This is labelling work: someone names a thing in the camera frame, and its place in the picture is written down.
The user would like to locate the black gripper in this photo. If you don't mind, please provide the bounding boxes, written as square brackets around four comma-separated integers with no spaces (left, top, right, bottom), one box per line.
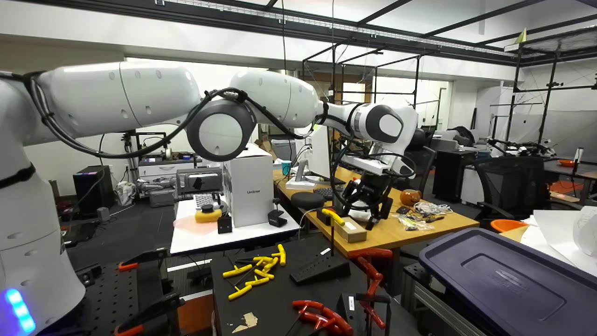
[339,174,397,230]

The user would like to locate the brown round object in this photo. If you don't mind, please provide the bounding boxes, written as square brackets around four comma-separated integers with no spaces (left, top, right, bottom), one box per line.
[399,187,423,210]

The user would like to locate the yellow round object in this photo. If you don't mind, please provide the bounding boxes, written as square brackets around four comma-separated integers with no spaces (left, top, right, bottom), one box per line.
[194,204,223,226]

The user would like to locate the wooden block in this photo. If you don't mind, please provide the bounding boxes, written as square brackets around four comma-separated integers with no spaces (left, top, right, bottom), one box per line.
[337,219,369,245]

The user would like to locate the clear plastic bag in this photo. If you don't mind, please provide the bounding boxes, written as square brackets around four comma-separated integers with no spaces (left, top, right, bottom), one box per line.
[393,200,447,234]

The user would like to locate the black round pouch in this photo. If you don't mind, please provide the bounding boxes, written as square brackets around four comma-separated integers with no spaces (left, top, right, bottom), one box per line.
[289,191,334,211]

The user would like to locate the black office chair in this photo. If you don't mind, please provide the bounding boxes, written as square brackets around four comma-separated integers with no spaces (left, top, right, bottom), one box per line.
[408,146,436,195]

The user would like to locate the computer monitor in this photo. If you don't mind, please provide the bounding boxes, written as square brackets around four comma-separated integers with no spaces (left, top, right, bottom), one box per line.
[285,127,332,193]

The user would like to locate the black cabinet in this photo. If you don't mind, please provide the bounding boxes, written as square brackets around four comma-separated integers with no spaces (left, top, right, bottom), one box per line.
[432,148,481,204]

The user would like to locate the white foam board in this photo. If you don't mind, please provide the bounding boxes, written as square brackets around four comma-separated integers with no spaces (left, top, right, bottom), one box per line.
[168,198,302,256]

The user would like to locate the white rectangular box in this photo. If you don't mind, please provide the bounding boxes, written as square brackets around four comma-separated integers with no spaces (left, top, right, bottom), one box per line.
[220,148,276,230]

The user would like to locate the orange bowl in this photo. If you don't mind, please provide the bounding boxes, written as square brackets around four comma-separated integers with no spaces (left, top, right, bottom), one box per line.
[488,219,529,236]

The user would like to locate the small black block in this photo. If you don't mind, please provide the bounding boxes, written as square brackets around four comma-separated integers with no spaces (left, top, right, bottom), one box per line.
[216,211,235,236]

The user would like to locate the black mesh chair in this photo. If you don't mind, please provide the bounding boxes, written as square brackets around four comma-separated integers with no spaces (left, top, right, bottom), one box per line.
[473,154,552,221]

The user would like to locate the purple plastic bin lid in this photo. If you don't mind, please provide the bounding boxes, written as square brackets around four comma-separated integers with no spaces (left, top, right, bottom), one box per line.
[418,226,597,336]

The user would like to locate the pale tape scrap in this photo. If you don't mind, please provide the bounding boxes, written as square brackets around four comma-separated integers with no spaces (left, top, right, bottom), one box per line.
[231,312,259,336]

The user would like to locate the silver metal bar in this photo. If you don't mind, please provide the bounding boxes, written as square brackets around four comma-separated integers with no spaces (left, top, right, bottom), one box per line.
[166,258,214,277]

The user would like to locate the white plastic sheet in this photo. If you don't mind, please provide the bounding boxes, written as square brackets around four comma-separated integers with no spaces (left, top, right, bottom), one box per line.
[520,206,597,279]

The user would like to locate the orange tray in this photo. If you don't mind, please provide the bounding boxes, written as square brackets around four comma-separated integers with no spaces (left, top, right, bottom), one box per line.
[546,180,585,198]

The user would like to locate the orange box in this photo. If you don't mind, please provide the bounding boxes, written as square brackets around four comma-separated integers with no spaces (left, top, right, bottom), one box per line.
[175,295,216,335]

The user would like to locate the small grey box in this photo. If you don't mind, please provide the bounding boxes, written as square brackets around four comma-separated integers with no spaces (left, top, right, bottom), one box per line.
[147,187,177,210]

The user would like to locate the small black framed screen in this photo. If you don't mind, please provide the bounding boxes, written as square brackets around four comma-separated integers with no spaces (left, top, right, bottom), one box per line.
[136,133,169,165]

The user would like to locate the black orange bar clamp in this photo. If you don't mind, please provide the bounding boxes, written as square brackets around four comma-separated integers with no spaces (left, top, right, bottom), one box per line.
[115,247,171,275]
[112,292,182,336]

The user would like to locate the black tripod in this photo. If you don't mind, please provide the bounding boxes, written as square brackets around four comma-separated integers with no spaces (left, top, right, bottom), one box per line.
[121,131,145,193]

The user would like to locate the black speaker box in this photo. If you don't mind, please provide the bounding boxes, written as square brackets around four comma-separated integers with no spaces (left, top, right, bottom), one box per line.
[72,165,115,219]

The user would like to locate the yellow T-handle hex key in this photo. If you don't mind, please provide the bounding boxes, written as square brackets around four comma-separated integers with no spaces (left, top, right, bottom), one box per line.
[317,208,347,258]

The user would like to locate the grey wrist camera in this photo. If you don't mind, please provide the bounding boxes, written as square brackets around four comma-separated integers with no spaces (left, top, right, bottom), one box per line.
[339,154,390,180]

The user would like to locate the aluminium frame rail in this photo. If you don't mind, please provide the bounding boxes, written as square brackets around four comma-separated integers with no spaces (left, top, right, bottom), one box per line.
[399,260,481,336]

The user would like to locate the black metal cage frame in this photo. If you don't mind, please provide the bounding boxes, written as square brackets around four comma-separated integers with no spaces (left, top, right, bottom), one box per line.
[298,43,425,146]

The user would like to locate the grey camera box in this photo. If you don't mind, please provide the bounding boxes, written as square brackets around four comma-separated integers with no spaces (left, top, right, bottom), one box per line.
[175,167,223,200]

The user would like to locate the black metal rack frame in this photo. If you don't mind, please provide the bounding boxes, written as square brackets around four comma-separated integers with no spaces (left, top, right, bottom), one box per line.
[501,27,597,152]

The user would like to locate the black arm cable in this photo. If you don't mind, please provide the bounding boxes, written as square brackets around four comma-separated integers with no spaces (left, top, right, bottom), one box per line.
[20,71,425,217]

